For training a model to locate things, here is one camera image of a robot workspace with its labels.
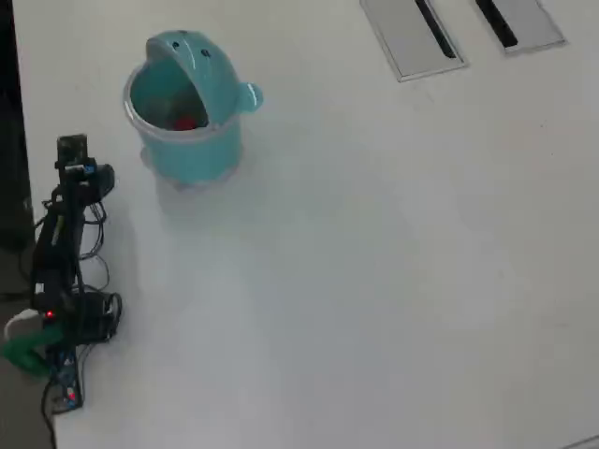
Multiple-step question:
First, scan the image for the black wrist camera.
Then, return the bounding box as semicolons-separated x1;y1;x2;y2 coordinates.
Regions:
56;134;90;163

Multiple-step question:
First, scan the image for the small grey cable grommet plate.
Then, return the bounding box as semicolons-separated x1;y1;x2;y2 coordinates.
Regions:
472;0;570;57

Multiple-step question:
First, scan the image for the blue controller circuit board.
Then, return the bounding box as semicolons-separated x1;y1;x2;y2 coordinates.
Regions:
46;343;85;415

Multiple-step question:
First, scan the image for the white round object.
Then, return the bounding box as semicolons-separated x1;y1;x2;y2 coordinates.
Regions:
3;308;43;342

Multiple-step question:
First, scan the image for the teal whale-shaped bin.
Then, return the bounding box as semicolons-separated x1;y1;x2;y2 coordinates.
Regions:
122;30;266;197

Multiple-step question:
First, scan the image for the large grey cable grommet plate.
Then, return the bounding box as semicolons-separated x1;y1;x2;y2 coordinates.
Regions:
358;0;469;83

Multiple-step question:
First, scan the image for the green table clamp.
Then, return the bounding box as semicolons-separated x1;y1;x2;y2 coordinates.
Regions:
1;325;65;378

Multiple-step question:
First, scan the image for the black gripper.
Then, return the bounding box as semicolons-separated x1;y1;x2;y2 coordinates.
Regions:
54;161;117;207

